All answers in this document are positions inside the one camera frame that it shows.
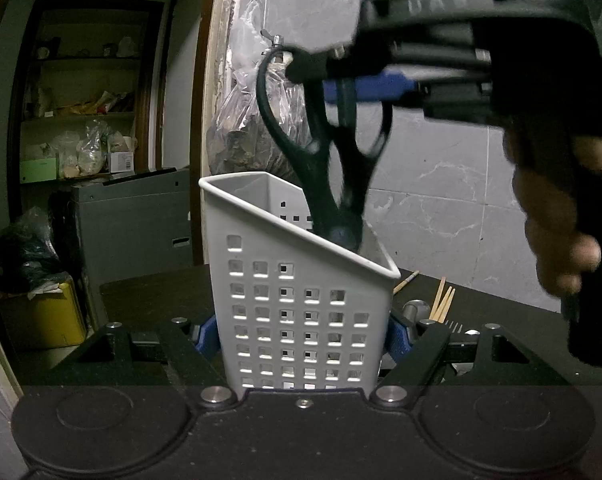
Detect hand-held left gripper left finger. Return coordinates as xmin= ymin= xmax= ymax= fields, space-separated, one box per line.
xmin=56 ymin=314 xmax=238 ymax=407

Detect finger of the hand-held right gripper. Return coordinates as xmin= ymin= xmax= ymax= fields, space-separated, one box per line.
xmin=324 ymin=71 xmax=496 ymax=123
xmin=285 ymin=0 xmax=492 ymax=84

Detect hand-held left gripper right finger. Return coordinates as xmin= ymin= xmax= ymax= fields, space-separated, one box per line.
xmin=370 ymin=314 xmax=549 ymax=407

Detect white perforated utensil basket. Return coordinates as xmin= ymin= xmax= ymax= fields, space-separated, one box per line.
xmin=199 ymin=172 xmax=402 ymax=393

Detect dark green scissors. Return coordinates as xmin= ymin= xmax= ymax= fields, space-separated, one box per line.
xmin=256 ymin=47 xmax=394 ymax=256

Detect person's right hand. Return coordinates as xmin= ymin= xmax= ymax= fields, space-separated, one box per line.
xmin=503 ymin=127 xmax=602 ymax=297

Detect clear plastic bag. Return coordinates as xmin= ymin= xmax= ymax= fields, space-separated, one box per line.
xmin=207 ymin=0 xmax=314 ymax=177

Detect grey cabinet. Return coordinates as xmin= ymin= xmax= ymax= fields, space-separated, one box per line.
xmin=70 ymin=167 xmax=194 ymax=287

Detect yellow box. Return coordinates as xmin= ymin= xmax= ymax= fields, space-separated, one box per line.
xmin=0 ymin=272 xmax=88 ymax=352

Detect white lump object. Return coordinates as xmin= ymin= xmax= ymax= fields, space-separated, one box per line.
xmin=116 ymin=36 xmax=142 ymax=59

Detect small white carton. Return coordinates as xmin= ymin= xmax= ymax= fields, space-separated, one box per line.
xmin=107 ymin=150 xmax=136 ymax=173

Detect black plastic bag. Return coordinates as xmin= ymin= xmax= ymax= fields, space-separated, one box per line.
xmin=0 ymin=207 xmax=74 ymax=295

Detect pile of snack packets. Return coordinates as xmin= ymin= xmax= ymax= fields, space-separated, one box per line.
xmin=55 ymin=89 xmax=136 ymax=117

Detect clear bag of dried goods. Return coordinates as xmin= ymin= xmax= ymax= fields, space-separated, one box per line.
xmin=56 ymin=120 xmax=110 ymax=178

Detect wooden shelf unit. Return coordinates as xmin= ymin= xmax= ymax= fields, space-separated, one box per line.
xmin=18 ymin=0 xmax=166 ymax=185

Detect light green box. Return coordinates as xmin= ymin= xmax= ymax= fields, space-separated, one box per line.
xmin=20 ymin=157 xmax=59 ymax=183

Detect metal wall faucet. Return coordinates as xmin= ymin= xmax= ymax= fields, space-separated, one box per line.
xmin=261 ymin=30 xmax=288 ymax=61

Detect wooden door frame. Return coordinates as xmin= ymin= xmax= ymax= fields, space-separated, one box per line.
xmin=188 ymin=0 xmax=246 ymax=267

